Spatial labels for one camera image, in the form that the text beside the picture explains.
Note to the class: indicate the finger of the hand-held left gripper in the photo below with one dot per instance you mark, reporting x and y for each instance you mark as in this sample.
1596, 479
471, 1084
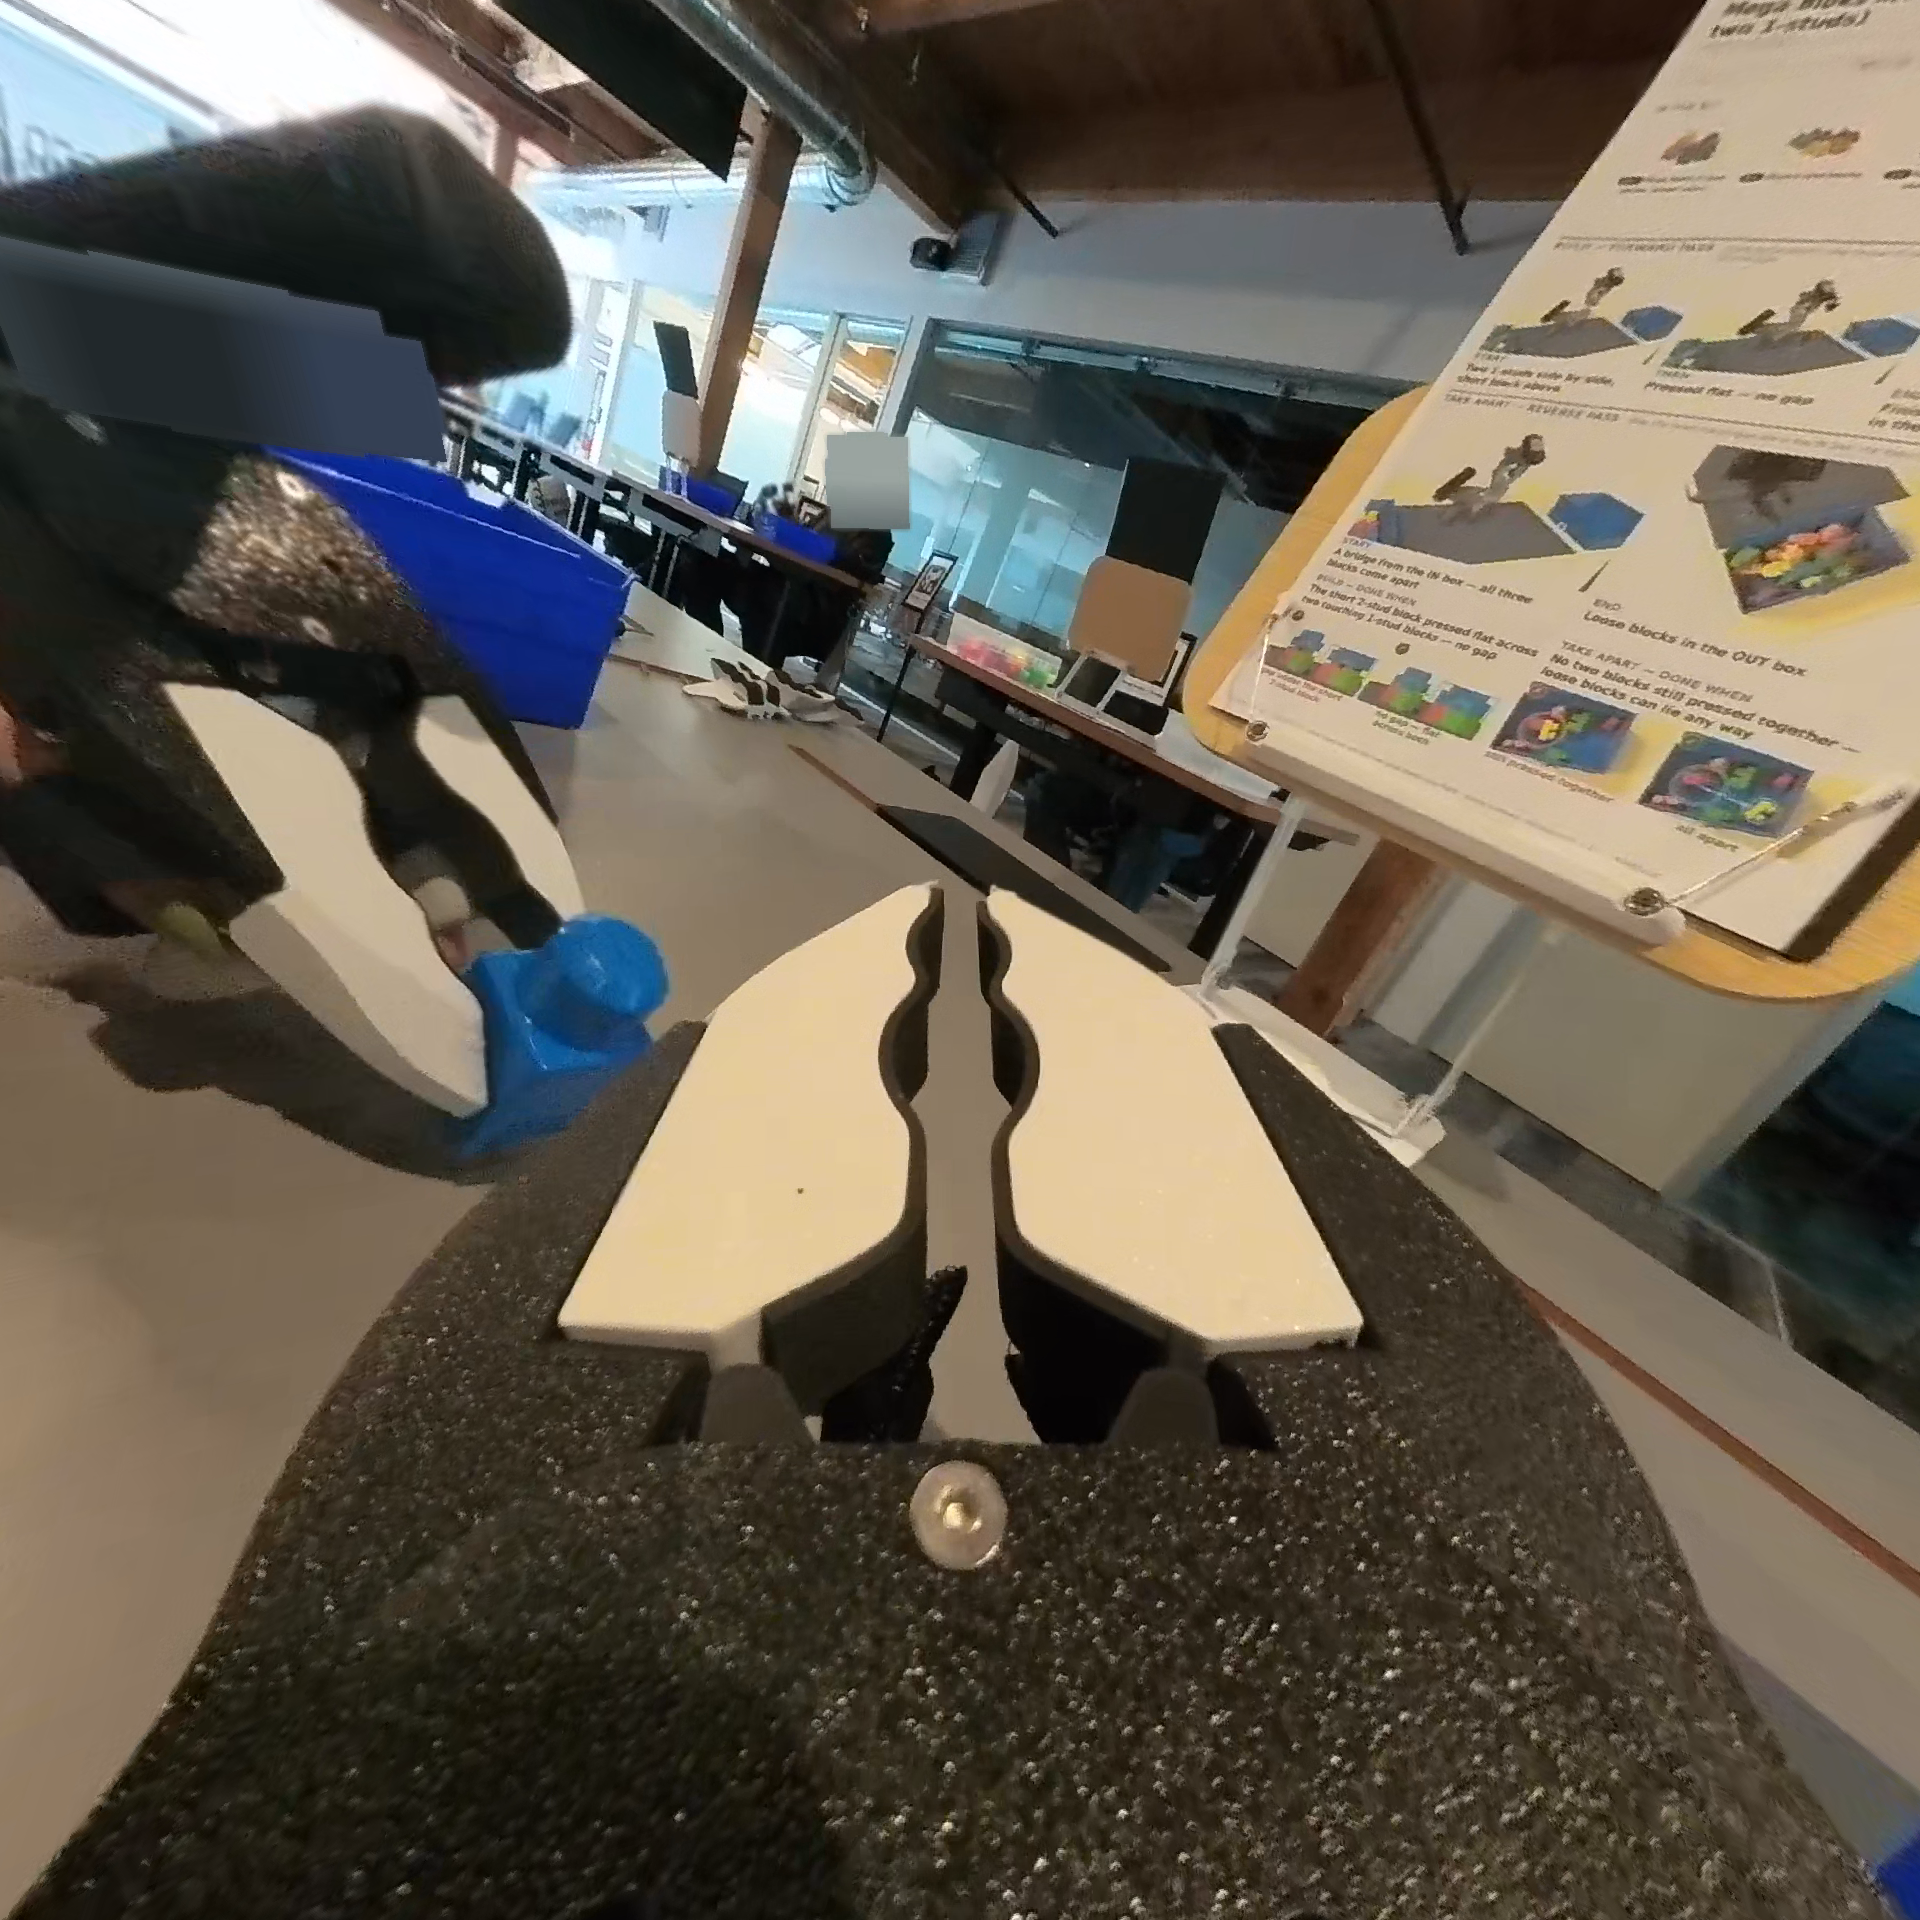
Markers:
341, 910
502, 818

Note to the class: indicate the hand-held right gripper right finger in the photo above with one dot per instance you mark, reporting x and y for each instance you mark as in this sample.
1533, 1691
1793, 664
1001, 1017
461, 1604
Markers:
1171, 1170

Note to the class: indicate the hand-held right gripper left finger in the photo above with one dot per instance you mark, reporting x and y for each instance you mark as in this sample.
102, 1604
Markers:
745, 1170

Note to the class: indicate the blue plastic bin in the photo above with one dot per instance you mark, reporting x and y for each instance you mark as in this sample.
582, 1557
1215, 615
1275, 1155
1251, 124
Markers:
511, 604

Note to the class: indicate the blue one-stud mega block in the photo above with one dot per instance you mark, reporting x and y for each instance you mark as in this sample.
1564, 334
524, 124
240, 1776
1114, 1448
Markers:
570, 1032

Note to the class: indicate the box of coloured blocks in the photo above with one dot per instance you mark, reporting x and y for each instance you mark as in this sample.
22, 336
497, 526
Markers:
1001, 657

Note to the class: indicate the person's left hand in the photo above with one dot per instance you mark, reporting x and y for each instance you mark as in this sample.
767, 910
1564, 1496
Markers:
191, 933

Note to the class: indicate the clear acrylic stand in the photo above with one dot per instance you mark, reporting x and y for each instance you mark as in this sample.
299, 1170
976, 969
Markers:
1445, 1094

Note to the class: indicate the black flat pad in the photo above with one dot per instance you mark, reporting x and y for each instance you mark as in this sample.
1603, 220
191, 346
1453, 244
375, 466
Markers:
986, 859

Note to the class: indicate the brown wooden desk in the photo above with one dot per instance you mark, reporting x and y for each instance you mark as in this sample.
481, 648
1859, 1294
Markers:
1201, 781

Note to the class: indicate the small wooden display board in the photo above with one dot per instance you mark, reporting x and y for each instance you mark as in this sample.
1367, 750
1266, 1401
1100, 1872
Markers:
1128, 609

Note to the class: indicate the black ceiling panel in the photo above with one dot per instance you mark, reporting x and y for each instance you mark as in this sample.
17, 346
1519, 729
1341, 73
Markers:
627, 73

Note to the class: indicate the printed instruction sheet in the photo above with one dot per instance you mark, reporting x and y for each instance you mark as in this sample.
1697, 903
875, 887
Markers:
1648, 453

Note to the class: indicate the wooden support post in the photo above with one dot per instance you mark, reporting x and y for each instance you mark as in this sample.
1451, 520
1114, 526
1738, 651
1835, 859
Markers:
740, 300

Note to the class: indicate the metal ceiling duct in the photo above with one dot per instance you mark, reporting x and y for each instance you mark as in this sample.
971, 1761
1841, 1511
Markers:
821, 146

